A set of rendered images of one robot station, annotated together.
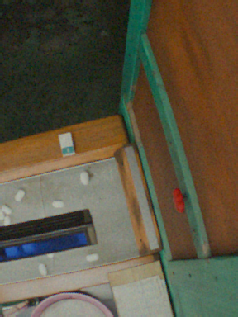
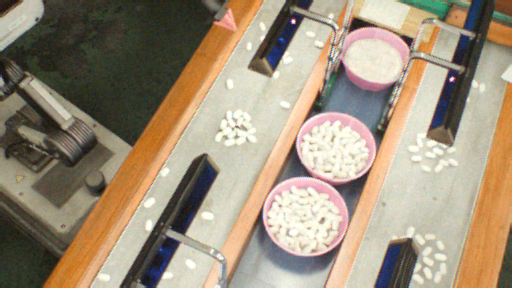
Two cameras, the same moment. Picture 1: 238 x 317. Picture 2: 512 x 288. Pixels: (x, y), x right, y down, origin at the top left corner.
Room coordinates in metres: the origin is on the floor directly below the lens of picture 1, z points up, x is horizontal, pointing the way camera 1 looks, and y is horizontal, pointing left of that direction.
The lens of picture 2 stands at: (-0.90, 1.44, 2.46)
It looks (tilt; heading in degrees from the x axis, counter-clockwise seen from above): 58 degrees down; 311
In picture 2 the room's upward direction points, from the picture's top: 5 degrees clockwise
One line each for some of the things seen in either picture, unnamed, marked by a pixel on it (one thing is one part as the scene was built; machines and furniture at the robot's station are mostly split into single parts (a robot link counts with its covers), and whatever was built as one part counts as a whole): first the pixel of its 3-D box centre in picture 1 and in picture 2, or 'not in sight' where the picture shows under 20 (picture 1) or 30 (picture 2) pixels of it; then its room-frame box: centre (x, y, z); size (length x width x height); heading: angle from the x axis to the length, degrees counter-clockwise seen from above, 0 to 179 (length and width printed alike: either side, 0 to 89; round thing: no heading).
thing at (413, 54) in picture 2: not in sight; (425, 86); (-0.49, 0.14, 0.90); 0.20 x 0.19 x 0.45; 112
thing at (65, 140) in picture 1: (66, 144); not in sight; (0.32, 0.15, 0.78); 0.06 x 0.04 x 0.02; 22
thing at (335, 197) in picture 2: not in sight; (304, 220); (-0.50, 0.72, 0.72); 0.27 x 0.27 x 0.10
